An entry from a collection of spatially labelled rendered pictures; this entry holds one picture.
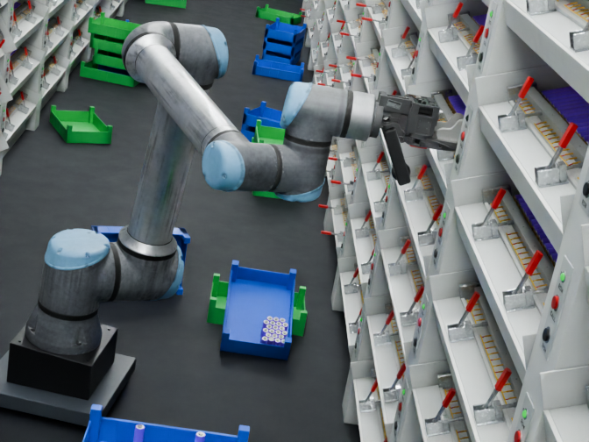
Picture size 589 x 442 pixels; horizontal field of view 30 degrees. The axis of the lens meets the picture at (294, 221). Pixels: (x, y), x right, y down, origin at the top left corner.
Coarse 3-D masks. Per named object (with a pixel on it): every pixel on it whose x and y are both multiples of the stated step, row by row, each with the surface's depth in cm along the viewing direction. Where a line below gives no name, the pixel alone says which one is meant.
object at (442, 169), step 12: (420, 84) 257; (432, 84) 257; (444, 84) 257; (432, 96) 256; (444, 96) 256; (432, 156) 222; (432, 168) 227; (444, 168) 201; (444, 180) 207; (444, 192) 208
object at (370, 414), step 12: (372, 360) 283; (360, 372) 284; (372, 372) 282; (360, 384) 282; (372, 384) 281; (360, 396) 276; (372, 396) 275; (360, 408) 269; (372, 408) 269; (360, 420) 266; (372, 420) 265; (360, 432) 261; (372, 432) 260; (384, 432) 257
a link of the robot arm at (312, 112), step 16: (288, 96) 200; (304, 96) 199; (320, 96) 199; (336, 96) 200; (352, 96) 201; (288, 112) 199; (304, 112) 199; (320, 112) 199; (336, 112) 199; (288, 128) 202; (304, 128) 200; (320, 128) 200; (336, 128) 201
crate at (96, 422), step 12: (96, 408) 202; (96, 420) 203; (108, 420) 204; (120, 420) 204; (96, 432) 204; (108, 432) 205; (120, 432) 205; (132, 432) 205; (156, 432) 205; (168, 432) 205; (180, 432) 206; (192, 432) 205; (204, 432) 205; (216, 432) 206; (240, 432) 204
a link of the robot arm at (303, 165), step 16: (288, 144) 203; (304, 144) 201; (320, 144) 201; (288, 160) 200; (304, 160) 202; (320, 160) 203; (288, 176) 201; (304, 176) 202; (320, 176) 204; (288, 192) 204; (304, 192) 204; (320, 192) 207
